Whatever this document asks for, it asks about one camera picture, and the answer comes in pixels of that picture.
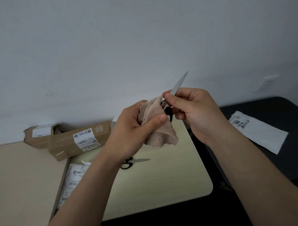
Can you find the person's left hand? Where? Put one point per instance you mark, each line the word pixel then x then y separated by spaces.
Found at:
pixel 127 130

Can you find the person's right hand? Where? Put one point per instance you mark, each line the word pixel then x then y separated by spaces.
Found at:
pixel 202 114

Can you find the person's right thumb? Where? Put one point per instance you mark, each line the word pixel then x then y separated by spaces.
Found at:
pixel 175 102

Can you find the person's left thumb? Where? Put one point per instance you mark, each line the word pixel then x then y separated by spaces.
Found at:
pixel 156 122

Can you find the beige cloth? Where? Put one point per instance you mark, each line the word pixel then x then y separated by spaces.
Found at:
pixel 160 132

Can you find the person's left forearm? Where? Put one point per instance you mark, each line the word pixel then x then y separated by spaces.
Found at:
pixel 88 188

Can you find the person's right forearm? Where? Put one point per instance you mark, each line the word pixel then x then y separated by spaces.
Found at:
pixel 253 177

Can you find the long cardboard box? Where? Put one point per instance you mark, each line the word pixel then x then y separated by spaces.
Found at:
pixel 74 142

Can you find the white mailer bag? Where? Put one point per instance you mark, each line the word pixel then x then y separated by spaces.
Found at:
pixel 258 131
pixel 71 181

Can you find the torn cardboard box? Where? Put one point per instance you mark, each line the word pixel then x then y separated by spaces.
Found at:
pixel 38 137

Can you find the white wall socket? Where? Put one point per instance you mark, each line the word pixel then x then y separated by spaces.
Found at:
pixel 267 83

